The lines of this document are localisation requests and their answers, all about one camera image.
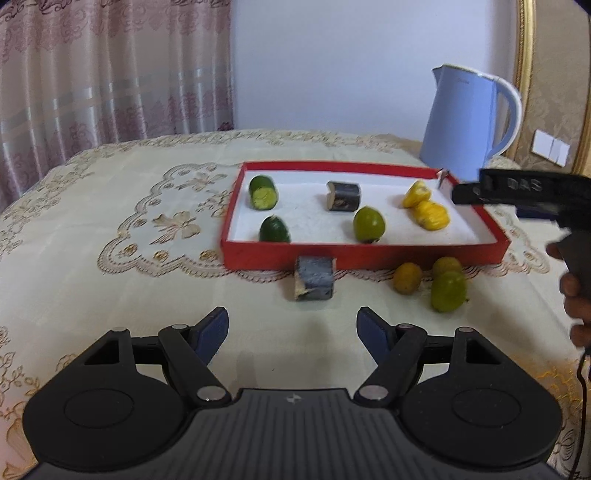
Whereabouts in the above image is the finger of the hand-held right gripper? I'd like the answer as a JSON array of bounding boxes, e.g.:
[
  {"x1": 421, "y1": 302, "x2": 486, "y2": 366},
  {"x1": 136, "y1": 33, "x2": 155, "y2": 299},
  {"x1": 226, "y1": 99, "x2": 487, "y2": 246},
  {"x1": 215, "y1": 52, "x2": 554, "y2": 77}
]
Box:
[{"x1": 451, "y1": 181, "x2": 561, "y2": 219}]

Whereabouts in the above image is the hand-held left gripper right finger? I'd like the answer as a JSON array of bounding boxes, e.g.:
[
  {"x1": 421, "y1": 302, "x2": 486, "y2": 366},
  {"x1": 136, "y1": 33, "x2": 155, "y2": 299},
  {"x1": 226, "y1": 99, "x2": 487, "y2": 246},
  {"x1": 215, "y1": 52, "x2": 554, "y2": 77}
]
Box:
[{"x1": 353, "y1": 305, "x2": 525, "y2": 408}]

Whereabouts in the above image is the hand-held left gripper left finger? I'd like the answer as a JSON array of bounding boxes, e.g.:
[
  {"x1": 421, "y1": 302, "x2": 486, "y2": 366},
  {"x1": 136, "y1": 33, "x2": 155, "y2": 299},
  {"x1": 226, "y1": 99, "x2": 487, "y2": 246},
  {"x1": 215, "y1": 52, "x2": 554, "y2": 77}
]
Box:
[{"x1": 60, "y1": 305, "x2": 232, "y2": 407}]

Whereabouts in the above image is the yellow fruit piece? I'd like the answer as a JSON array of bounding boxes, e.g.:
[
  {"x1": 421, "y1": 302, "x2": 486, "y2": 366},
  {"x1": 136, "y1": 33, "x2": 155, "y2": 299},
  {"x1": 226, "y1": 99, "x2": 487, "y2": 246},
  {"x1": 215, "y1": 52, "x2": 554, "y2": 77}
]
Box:
[
  {"x1": 413, "y1": 200, "x2": 450, "y2": 232},
  {"x1": 401, "y1": 180, "x2": 431, "y2": 208}
]

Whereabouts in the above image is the brown longan fruit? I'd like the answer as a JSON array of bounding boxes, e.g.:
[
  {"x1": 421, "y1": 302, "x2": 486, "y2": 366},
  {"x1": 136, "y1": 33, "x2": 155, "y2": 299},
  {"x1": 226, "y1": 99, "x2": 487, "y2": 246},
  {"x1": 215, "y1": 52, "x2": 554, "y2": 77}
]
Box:
[
  {"x1": 433, "y1": 256, "x2": 463, "y2": 278},
  {"x1": 393, "y1": 262, "x2": 424, "y2": 295}
]

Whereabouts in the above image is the green tomato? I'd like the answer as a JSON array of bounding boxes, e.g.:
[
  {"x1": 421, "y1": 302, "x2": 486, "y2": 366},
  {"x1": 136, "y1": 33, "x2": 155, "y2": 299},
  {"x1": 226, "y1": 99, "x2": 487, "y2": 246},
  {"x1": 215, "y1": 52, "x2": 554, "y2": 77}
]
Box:
[
  {"x1": 430, "y1": 270, "x2": 468, "y2": 313},
  {"x1": 353, "y1": 206, "x2": 387, "y2": 243}
]

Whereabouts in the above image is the green cucumber piece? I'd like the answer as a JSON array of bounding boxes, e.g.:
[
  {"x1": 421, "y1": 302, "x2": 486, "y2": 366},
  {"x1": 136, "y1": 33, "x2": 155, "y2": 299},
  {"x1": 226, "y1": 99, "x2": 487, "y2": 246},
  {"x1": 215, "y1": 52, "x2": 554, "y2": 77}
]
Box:
[
  {"x1": 259, "y1": 216, "x2": 291, "y2": 243},
  {"x1": 248, "y1": 174, "x2": 279, "y2": 210}
]

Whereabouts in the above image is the red cardboard box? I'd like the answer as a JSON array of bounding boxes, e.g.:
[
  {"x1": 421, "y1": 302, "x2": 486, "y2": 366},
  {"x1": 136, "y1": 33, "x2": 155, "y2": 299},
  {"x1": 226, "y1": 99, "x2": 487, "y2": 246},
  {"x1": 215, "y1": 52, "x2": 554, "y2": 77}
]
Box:
[{"x1": 218, "y1": 161, "x2": 511, "y2": 272}]

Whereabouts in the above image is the person's right hand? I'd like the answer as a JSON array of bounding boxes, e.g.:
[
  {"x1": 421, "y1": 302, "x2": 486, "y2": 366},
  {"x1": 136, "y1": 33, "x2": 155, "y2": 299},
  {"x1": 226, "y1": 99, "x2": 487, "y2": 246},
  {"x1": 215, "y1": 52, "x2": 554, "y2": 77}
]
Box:
[{"x1": 546, "y1": 241, "x2": 591, "y2": 347}]

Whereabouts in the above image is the blue electric kettle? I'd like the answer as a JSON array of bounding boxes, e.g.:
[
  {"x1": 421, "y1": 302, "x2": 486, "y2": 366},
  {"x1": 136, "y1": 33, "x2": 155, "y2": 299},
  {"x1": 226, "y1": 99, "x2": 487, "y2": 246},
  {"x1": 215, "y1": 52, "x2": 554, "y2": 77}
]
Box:
[{"x1": 419, "y1": 64, "x2": 523, "y2": 182}]

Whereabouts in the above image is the pink patterned curtain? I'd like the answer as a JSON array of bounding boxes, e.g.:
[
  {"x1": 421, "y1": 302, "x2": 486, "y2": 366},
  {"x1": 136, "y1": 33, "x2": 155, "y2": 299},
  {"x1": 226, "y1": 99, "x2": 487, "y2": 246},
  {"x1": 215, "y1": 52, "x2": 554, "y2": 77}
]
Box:
[{"x1": 0, "y1": 0, "x2": 234, "y2": 213}]

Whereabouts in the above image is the white wall switch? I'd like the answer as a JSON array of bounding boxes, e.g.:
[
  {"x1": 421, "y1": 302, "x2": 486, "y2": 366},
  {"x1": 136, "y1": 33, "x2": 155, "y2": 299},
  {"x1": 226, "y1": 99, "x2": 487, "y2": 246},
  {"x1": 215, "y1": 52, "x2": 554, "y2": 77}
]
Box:
[
  {"x1": 532, "y1": 129, "x2": 553, "y2": 160},
  {"x1": 549, "y1": 138, "x2": 570, "y2": 168}
]

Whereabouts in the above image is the gold wall frame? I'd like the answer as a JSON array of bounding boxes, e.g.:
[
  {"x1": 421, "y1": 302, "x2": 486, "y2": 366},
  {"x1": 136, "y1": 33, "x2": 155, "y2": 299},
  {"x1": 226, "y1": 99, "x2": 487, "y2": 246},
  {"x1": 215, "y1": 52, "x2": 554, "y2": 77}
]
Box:
[{"x1": 512, "y1": 0, "x2": 537, "y2": 160}]

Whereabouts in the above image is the black cable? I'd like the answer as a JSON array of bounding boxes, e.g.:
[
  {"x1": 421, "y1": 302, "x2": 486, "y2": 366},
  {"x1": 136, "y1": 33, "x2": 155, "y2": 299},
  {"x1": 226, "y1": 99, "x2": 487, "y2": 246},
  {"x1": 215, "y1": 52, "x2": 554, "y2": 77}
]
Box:
[{"x1": 571, "y1": 348, "x2": 591, "y2": 480}]

